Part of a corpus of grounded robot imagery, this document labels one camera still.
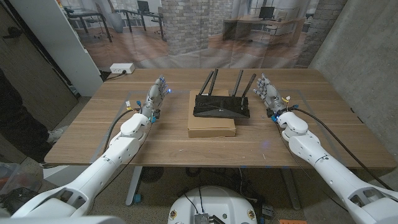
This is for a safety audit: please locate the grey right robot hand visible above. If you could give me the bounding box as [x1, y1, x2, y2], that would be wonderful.
[252, 73, 289, 118]

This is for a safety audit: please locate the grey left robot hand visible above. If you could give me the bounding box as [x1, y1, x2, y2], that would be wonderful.
[140, 74, 172, 121]

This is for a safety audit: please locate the black router with antennas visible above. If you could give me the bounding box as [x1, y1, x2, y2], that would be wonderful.
[192, 68, 257, 119]

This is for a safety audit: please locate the flat brown cardboard box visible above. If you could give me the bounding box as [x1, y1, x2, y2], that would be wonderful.
[187, 89, 237, 139]

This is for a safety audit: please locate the white power strip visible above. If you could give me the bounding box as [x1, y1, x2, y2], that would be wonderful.
[109, 63, 136, 75]

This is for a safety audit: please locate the black round grille object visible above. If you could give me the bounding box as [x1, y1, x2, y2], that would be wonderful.
[141, 166, 165, 184]

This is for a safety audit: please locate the printed office scene backdrop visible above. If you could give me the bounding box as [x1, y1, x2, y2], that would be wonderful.
[58, 0, 348, 70]

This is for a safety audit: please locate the grey metal table leg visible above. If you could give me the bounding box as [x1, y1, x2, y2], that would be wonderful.
[126, 166, 143, 207]
[279, 167, 302, 211]

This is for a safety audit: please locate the white cabinet panel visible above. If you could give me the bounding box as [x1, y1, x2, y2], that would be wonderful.
[9, 0, 103, 97]

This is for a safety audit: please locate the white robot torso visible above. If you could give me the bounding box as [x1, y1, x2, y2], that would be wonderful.
[167, 185, 258, 224]

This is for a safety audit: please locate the dark brown door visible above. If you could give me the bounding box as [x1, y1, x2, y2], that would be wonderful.
[0, 0, 78, 130]

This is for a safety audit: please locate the clear plastic storage bin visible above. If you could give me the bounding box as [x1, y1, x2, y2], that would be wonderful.
[0, 161, 43, 215]

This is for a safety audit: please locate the black power strip cable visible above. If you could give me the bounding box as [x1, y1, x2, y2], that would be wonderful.
[101, 70, 127, 82]

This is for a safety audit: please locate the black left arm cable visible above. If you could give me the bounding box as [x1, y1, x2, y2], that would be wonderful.
[102, 105, 142, 155]

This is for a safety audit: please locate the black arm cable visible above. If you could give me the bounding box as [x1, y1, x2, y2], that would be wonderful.
[291, 107, 395, 191]
[102, 105, 142, 155]

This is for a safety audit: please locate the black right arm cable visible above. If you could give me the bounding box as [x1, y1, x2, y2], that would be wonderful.
[291, 107, 395, 191]

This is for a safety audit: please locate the black door handle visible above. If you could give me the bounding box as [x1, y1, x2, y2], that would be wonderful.
[2, 26, 23, 40]

